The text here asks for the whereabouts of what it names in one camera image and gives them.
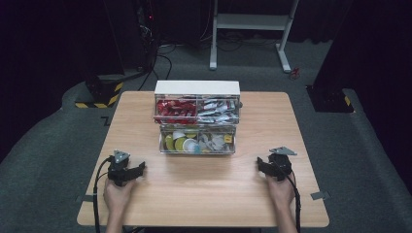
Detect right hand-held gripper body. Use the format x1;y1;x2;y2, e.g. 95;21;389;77
268;146;298;183

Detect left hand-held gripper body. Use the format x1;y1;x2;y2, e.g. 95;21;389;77
107;150;132;187

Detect clear drawer with packets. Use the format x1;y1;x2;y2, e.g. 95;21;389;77
153;94;242;126

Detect person's left hand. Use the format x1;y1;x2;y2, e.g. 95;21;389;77
103;179;136;211

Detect person's right hand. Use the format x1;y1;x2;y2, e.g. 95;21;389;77
265;175;296;212

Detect pile of green white capsules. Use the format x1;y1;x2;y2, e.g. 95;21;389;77
163;129;202;153

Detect clear drawer with capsules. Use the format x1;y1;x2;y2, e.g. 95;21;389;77
157;123;237;156

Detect pile of silver packets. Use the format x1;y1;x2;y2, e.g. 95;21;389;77
196;99;239;124

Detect pile of red packets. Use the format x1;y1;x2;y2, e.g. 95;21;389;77
155;99;197;125

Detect black stand with striped base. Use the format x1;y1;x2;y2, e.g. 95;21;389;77
74;73;125;110

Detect black column with square base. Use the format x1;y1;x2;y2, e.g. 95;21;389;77
305;0;412;115

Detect white drawer organizer cabinet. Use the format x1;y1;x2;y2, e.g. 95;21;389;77
154;80;242;156

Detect dark equipment rack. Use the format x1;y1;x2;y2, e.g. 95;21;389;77
134;0;160;71

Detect white metal stand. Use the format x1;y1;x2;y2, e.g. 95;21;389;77
209;0;300;74

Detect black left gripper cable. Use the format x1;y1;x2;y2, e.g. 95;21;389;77
92;156;115;233

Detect black floor cables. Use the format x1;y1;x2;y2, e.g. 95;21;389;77
137;43;178;92

